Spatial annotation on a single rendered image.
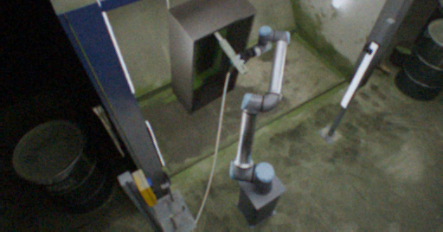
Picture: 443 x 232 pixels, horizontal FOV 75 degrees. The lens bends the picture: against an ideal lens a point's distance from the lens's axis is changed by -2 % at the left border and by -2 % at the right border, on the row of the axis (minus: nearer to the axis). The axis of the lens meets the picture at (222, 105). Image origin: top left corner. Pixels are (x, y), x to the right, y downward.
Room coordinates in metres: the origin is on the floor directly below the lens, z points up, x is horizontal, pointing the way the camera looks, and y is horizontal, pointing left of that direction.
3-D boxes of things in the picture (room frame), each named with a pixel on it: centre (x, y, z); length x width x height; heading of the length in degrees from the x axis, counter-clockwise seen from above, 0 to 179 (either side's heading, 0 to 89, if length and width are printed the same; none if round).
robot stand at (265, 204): (0.96, -0.32, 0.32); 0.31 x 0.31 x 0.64; 31
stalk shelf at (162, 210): (0.67, 0.37, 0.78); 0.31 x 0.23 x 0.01; 31
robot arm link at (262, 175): (0.97, -0.32, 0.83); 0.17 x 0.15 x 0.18; 77
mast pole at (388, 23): (1.83, -1.28, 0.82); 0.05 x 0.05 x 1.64; 31
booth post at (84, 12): (1.15, 0.65, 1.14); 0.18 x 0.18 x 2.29; 31
